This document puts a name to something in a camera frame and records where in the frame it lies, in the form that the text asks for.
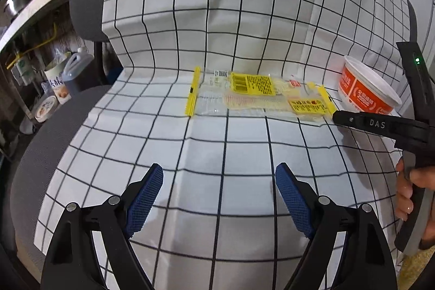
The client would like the red white paper bowl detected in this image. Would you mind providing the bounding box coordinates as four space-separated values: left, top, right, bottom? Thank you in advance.
338 56 402 115

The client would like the yellow clear snack wrapper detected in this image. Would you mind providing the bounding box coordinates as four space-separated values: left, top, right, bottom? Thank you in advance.
185 66 337 121

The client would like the person right hand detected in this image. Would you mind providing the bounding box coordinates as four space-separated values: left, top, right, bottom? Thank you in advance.
395 158 435 252

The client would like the dark grey office chair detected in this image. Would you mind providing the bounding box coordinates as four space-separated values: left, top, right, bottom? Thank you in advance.
9 0 419 280

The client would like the white round lid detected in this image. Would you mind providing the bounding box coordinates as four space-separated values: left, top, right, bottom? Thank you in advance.
32 95 59 123

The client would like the dark liquid plastic jug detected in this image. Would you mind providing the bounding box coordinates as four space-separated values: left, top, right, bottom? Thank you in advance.
62 48 100 96

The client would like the white printed canister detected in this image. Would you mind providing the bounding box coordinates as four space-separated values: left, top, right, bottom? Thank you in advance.
44 58 71 104

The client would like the white black checkered cloth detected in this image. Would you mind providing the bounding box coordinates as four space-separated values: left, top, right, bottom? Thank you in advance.
33 0 414 290

